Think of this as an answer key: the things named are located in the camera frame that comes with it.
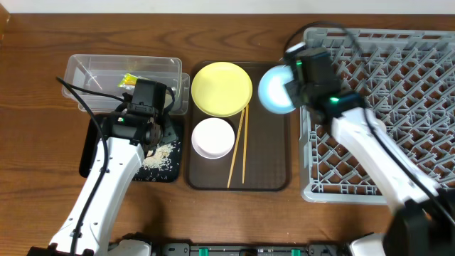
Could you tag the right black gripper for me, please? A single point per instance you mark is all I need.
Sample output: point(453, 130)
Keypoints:
point(293, 87)

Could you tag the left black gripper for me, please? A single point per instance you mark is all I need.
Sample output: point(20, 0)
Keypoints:
point(161, 129)

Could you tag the light blue bowl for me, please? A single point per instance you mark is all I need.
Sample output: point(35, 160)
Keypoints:
point(272, 92)

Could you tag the white bowl with residue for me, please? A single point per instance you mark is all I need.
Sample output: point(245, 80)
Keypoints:
point(213, 138)

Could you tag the wooden chopstick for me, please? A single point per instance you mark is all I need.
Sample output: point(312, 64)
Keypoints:
point(244, 159)
point(237, 139)

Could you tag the green orange snack wrapper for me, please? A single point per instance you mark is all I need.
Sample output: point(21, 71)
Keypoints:
point(129, 81)

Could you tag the yellow plate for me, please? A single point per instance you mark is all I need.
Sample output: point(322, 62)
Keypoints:
point(221, 89)

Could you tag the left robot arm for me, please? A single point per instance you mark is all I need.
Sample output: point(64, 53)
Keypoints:
point(125, 141)

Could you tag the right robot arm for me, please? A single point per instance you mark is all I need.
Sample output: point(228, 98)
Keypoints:
point(423, 212)

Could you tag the grey dishwasher rack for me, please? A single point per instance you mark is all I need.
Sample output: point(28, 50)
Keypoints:
point(408, 79)

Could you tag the pile of rice grains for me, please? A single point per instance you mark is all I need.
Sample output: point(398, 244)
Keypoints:
point(160, 165)

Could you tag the black plastic bin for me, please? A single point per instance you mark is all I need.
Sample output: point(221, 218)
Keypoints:
point(92, 138)

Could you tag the clear plastic bin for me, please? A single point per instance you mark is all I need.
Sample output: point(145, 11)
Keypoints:
point(100, 78)

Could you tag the dark brown serving tray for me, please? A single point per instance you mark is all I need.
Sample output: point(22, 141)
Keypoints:
point(268, 150)

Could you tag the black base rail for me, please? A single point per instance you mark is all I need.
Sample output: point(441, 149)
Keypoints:
point(173, 247)

